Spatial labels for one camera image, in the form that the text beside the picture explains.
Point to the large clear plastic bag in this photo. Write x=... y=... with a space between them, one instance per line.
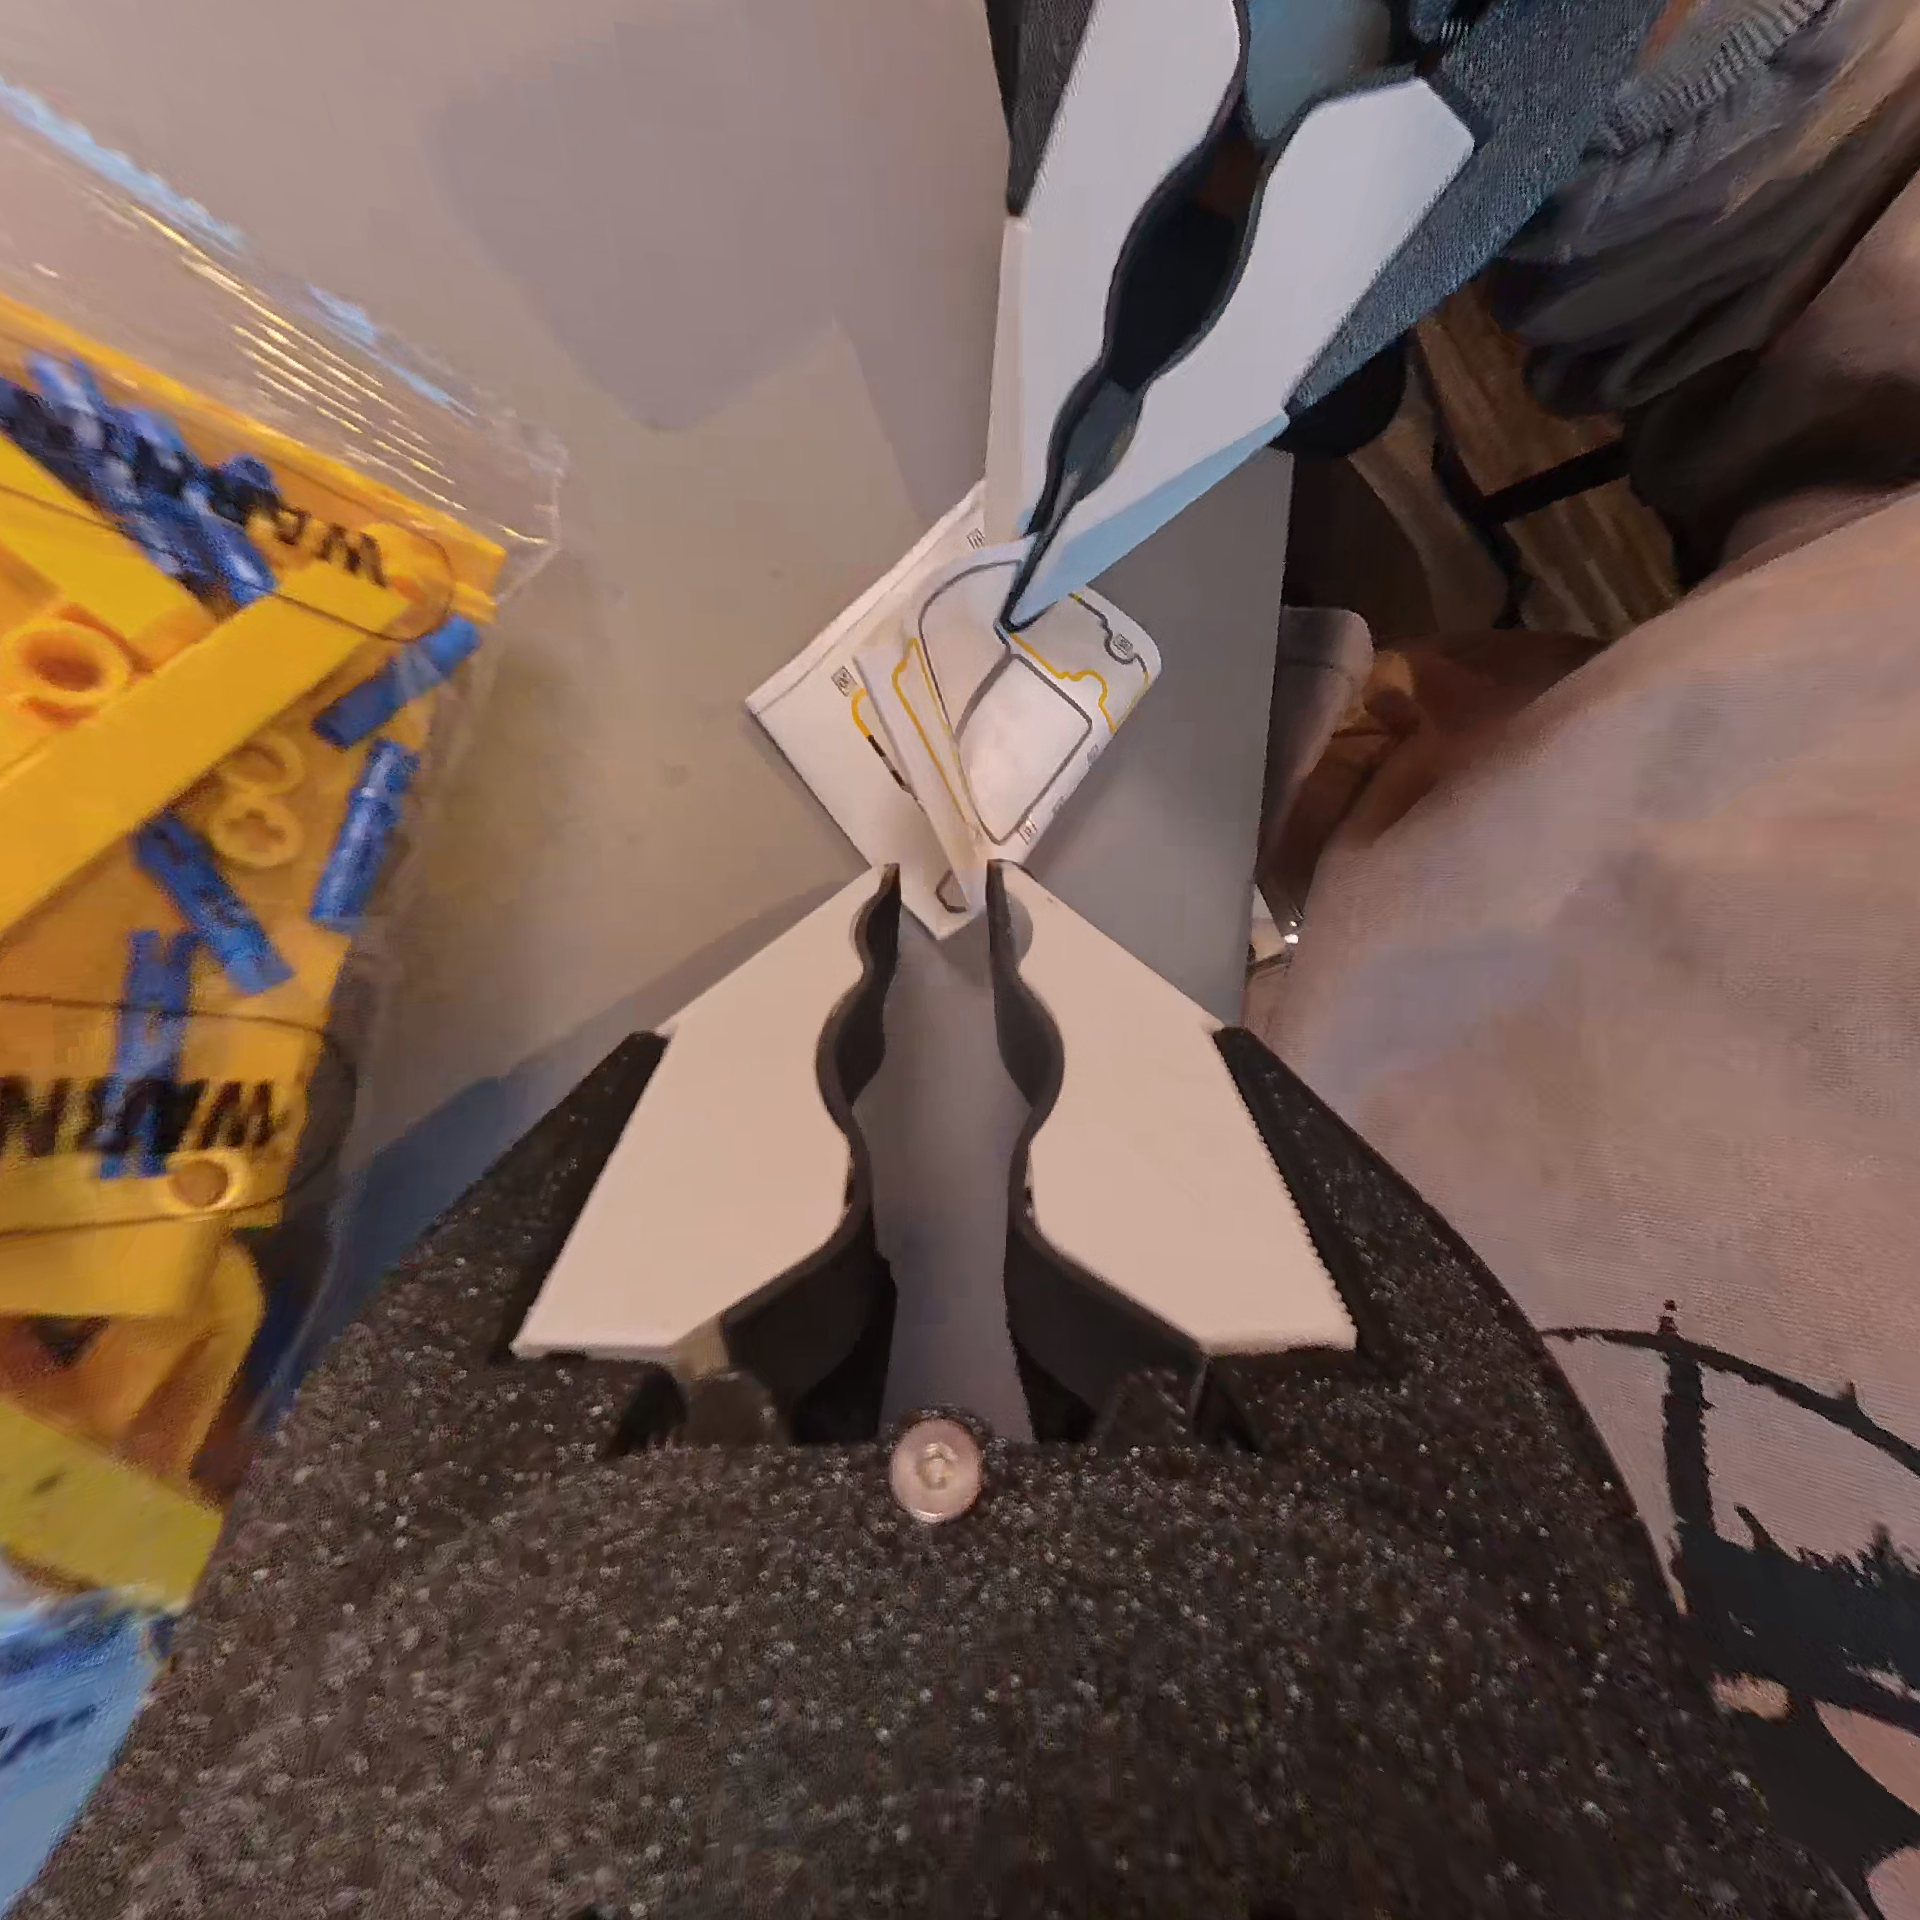
x=378 y=376

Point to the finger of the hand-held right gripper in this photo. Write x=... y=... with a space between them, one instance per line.
x=1111 y=151
x=1350 y=210

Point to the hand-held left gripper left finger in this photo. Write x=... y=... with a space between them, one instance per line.
x=707 y=1198

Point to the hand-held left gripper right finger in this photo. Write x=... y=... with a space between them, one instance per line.
x=1188 y=1198

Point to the person's right forearm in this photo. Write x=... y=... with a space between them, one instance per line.
x=1727 y=192

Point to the white sticker sheet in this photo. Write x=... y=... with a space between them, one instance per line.
x=1036 y=736

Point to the pile of yellow building parts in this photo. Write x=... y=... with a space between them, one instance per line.
x=153 y=720

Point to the pile of yellow blue parts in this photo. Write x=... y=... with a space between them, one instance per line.
x=360 y=834

